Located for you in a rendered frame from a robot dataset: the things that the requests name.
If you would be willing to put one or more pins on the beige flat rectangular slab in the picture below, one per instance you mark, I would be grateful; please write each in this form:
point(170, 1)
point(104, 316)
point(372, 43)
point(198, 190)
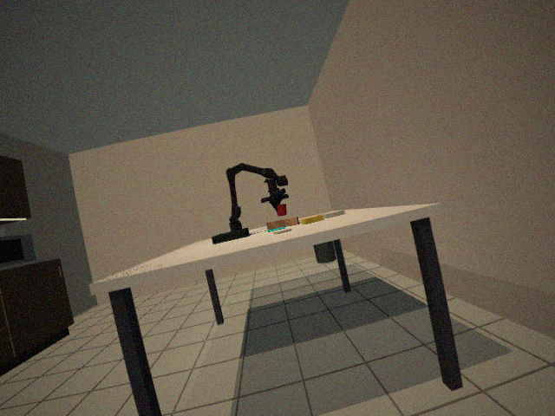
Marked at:
point(332, 214)

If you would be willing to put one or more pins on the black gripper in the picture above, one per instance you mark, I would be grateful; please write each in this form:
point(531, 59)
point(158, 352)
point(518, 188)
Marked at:
point(272, 200)

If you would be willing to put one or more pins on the yellow rectangular block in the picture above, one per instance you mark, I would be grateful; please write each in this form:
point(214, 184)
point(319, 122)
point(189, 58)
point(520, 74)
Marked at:
point(312, 219)

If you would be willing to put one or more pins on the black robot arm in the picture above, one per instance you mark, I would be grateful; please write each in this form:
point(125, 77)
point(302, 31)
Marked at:
point(271, 176)

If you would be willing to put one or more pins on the tan wooden bar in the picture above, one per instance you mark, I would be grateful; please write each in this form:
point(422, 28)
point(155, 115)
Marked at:
point(282, 223)

